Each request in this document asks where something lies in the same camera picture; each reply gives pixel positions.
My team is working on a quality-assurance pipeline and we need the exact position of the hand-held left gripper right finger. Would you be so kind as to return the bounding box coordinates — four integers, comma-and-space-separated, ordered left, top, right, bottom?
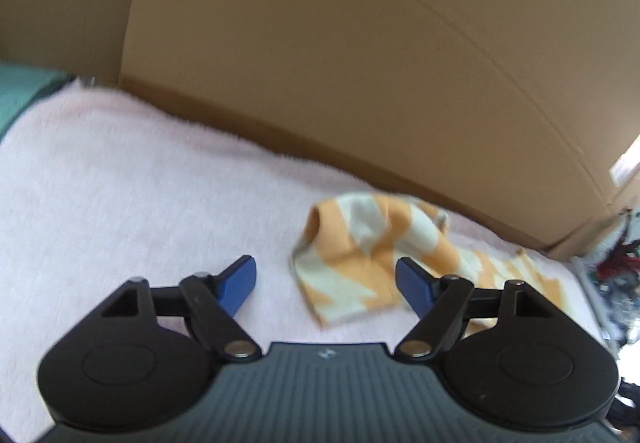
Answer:
394, 257, 551, 364

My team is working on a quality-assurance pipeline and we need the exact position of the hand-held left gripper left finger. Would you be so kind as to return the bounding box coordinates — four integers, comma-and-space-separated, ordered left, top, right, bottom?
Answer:
100, 254, 261, 364

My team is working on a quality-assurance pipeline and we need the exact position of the orange white striped shirt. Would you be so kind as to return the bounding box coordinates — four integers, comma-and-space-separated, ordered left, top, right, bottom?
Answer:
290, 192, 572, 329

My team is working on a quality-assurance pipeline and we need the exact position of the pink fleece blanket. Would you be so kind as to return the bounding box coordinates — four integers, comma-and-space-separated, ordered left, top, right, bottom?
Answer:
0, 86, 622, 430

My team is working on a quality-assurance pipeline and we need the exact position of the white table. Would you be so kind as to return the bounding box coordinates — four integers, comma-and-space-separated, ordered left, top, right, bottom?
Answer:
570, 253, 624, 355

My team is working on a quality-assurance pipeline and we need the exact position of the dark red feather duster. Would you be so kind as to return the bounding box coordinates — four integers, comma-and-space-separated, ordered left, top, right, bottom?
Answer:
592, 235, 640, 282

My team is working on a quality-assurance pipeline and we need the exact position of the large labelled cardboard box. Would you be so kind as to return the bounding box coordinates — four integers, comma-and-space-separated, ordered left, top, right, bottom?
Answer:
117, 0, 640, 260

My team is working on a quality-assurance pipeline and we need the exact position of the teal cloth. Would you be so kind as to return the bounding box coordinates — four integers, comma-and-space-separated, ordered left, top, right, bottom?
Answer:
0, 62, 72, 135

